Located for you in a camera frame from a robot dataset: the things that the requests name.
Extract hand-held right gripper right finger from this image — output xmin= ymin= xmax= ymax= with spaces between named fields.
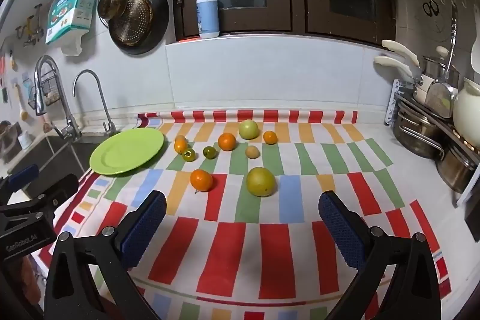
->
xmin=318 ymin=190 xmax=437 ymax=320

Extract green plate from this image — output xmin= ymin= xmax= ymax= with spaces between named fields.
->
xmin=89 ymin=127 xmax=166 ymax=176

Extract hanging wooden spoon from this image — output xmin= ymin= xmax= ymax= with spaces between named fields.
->
xmin=15 ymin=84 xmax=30 ymax=122

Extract white pan handle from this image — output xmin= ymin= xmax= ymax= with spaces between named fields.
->
xmin=382 ymin=40 xmax=421 ymax=67
xmin=374 ymin=55 xmax=413 ymax=79

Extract green apple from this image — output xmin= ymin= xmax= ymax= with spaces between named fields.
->
xmin=239 ymin=119 xmax=260 ymax=140

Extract black frying pan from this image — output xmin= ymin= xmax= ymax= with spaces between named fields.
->
xmin=108 ymin=0 xmax=170 ymax=55

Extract wire basket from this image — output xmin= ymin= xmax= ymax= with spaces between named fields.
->
xmin=28 ymin=61 xmax=62 ymax=109

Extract wall hooks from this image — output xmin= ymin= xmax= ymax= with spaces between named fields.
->
xmin=15 ymin=3 xmax=44 ymax=47

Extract hanging metal ladle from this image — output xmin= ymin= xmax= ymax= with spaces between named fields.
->
xmin=444 ymin=3 xmax=460 ymax=81

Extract white jug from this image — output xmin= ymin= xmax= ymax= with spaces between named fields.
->
xmin=453 ymin=78 xmax=480 ymax=139

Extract blue soap dispenser bottle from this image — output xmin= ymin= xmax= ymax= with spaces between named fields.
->
xmin=196 ymin=0 xmax=220 ymax=39

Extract chrome pull-down faucet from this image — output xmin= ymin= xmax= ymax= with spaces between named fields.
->
xmin=34 ymin=55 xmax=81 ymax=141

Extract tissue pack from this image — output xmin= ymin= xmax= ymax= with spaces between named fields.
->
xmin=45 ymin=0 xmax=99 ymax=56

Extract metal pot lid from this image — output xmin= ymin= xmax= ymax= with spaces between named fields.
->
xmin=425 ymin=82 xmax=458 ymax=118

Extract medium orange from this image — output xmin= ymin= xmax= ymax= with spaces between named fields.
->
xmin=218 ymin=133 xmax=236 ymax=151

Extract dish rack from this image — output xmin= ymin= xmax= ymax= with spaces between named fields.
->
xmin=386 ymin=78 xmax=480 ymax=208

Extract person's left hand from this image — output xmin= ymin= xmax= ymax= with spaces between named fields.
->
xmin=0 ymin=256 xmax=43 ymax=320

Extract colourful striped cloth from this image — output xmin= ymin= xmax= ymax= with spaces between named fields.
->
xmin=37 ymin=109 xmax=451 ymax=320

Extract steel pot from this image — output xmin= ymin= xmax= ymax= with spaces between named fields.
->
xmin=437 ymin=144 xmax=479 ymax=193
xmin=394 ymin=110 xmax=447 ymax=159

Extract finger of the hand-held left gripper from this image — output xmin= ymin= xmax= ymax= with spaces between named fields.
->
xmin=0 ymin=174 xmax=79 ymax=221
xmin=0 ymin=164 xmax=40 ymax=202

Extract kitchen sink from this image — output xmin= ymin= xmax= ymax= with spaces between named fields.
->
xmin=7 ymin=134 xmax=94 ymax=178

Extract large orange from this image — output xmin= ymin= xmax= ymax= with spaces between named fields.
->
xmin=190 ymin=169 xmax=214 ymax=192

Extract large yellow-green fruit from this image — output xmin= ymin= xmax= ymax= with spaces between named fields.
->
xmin=246 ymin=166 xmax=277 ymax=198

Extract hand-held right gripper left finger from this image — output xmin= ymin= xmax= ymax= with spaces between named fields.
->
xmin=44 ymin=190 xmax=167 ymax=320

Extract gold colander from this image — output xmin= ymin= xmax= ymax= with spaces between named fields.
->
xmin=109 ymin=0 xmax=154 ymax=45

